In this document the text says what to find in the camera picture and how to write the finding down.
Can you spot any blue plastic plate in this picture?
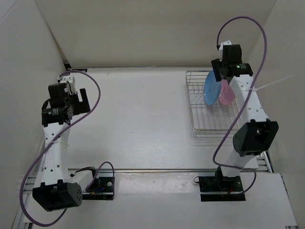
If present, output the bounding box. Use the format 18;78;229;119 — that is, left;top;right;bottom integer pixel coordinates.
203;71;221;105

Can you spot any pink plastic plate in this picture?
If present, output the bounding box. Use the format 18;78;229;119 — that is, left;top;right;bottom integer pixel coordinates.
218;79;235;105

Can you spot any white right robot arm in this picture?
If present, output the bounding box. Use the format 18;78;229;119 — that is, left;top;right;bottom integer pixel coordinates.
212;41;279;191

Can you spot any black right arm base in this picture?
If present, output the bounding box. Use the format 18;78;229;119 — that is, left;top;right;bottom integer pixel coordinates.
193;169;246;202

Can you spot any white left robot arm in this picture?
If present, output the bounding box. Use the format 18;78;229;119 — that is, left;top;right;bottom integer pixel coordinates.
32;81;100;212

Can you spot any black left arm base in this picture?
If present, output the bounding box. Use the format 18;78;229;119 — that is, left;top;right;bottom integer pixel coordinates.
82;175;115;200

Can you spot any white zip tie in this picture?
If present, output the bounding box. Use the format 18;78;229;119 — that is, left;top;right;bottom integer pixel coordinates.
245;74;296;91

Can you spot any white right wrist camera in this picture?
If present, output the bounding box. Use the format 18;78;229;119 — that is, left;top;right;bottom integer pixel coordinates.
218;40;232;52

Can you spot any metal wire dish rack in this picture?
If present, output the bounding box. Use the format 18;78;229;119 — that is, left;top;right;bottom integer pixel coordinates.
185;70;239;138

